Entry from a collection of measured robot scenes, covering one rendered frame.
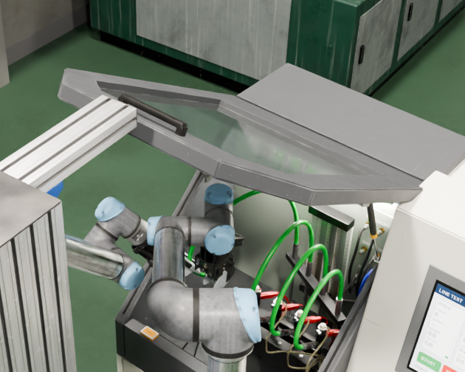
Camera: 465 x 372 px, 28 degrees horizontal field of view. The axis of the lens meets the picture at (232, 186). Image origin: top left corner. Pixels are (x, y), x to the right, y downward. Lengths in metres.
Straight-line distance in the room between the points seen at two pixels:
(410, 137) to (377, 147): 0.12
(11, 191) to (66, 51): 4.61
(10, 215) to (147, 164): 3.56
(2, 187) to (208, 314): 0.53
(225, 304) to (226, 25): 3.75
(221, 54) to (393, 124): 2.93
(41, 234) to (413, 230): 1.14
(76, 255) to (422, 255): 0.89
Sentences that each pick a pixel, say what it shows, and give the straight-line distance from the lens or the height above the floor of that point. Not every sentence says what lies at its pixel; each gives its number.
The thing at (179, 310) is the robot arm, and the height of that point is 1.66.
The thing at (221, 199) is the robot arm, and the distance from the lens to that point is 2.37.
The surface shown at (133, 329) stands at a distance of 2.91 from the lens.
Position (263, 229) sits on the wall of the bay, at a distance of 3.09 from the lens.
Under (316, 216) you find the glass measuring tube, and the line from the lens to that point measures 2.87.
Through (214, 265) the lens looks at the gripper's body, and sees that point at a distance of 2.50.
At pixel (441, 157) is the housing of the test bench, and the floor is 1.50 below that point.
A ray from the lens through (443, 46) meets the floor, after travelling 6.61.
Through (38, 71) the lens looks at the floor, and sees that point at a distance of 6.06.
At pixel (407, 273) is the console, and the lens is 2.51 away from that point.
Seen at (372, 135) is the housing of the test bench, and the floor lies 1.50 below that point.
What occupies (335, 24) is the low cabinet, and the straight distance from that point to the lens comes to 5.18.
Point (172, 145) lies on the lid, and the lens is 1.91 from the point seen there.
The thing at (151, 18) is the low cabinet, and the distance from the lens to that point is 5.92.
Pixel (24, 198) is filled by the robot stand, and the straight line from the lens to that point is 1.67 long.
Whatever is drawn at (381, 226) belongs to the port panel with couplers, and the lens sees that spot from 2.78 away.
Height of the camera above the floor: 3.05
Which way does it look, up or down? 37 degrees down
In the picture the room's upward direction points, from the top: 3 degrees clockwise
